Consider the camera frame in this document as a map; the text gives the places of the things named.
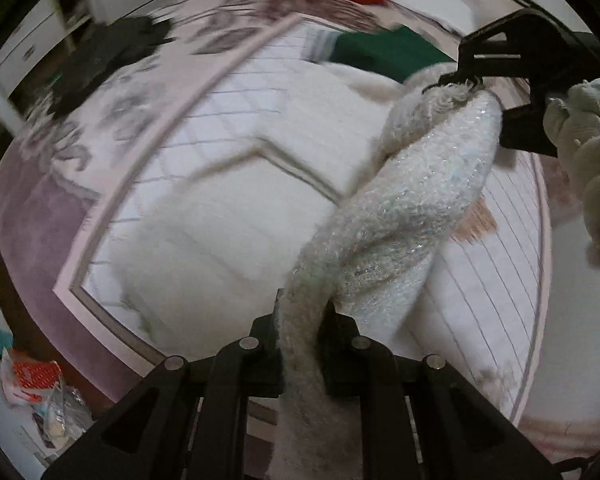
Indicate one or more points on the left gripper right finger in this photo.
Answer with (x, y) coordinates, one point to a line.
(420, 419)

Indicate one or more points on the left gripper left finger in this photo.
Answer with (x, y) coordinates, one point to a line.
(184, 420)

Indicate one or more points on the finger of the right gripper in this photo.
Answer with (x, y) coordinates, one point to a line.
(459, 77)

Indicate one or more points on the white fuzzy cardigan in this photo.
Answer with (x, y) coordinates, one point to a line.
(342, 197)

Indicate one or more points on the right hand in white glove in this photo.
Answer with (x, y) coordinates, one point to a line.
(572, 124)

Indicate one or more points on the white pillow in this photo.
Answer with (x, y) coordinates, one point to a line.
(453, 15)

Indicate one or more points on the folded dark green sweater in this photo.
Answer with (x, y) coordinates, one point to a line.
(395, 53)

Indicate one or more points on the red white plastic bag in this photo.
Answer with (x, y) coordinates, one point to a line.
(27, 381)

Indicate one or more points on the black garment on bed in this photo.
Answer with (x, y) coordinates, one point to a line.
(109, 48)

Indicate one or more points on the white drawer unit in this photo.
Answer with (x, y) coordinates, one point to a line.
(43, 28)

